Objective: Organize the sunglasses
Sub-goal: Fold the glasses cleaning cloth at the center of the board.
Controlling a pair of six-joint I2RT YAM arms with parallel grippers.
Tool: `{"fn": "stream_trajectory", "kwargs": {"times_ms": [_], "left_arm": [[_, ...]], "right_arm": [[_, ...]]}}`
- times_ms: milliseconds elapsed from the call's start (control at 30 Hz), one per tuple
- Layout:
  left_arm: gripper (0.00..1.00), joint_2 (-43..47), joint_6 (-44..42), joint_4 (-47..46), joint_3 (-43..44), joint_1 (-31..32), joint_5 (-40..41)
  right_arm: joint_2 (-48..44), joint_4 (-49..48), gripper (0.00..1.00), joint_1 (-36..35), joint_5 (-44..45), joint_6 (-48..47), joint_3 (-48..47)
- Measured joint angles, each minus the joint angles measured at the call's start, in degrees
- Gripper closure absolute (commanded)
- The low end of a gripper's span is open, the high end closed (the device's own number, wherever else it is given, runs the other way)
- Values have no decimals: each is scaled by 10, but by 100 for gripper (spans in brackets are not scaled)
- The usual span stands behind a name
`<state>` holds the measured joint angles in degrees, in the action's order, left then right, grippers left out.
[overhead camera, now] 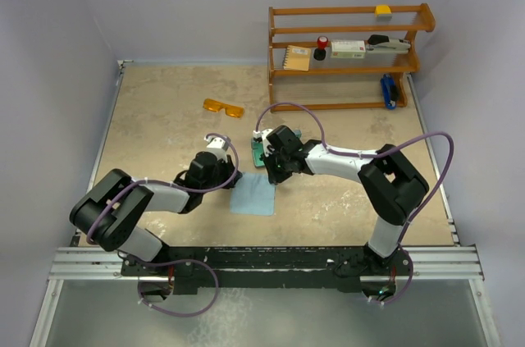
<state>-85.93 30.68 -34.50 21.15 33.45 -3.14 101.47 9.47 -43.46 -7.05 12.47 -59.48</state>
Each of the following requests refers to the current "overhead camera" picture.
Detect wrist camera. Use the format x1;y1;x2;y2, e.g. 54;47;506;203
205;136;230;158
252;129;272;145

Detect grey glasses case green lining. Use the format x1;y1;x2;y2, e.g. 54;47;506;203
251;140;290;168

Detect black white stapler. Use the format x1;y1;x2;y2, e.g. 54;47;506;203
366;34;412;54

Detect white red box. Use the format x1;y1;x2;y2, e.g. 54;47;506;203
331;39;366;59

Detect wooden shelf rack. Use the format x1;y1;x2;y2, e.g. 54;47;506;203
267;3;436;112

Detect spiral brown notebook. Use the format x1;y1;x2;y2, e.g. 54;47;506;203
283;45;311;72

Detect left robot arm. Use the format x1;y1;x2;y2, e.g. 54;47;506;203
69;151;242;275

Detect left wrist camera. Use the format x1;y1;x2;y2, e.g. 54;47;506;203
205;136;230;158

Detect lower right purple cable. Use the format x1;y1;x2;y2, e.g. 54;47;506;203
366;248;415;308

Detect light blue cleaning cloth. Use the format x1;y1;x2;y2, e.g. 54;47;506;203
230;173;276;217

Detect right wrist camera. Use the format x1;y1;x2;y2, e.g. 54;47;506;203
252;129;272;145

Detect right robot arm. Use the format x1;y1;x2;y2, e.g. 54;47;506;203
253;126;429;274

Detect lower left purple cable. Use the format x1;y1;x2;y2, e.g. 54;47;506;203
136;258;220;317

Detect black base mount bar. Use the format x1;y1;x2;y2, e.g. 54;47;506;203
121;245;413;295

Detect orange sunglasses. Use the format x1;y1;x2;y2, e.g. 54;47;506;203
203;98;244;118

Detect yellow grey sponge block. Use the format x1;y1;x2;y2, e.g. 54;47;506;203
374;5;392;21

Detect blue black scissors tool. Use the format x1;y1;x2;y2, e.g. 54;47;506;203
380;74;399;110

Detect purple cable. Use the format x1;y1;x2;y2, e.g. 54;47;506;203
85;132;240;246
253;101;456;249
136;258;220;317
366;248;415;308

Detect red black stamp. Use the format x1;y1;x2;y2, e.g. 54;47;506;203
313;35;329;61

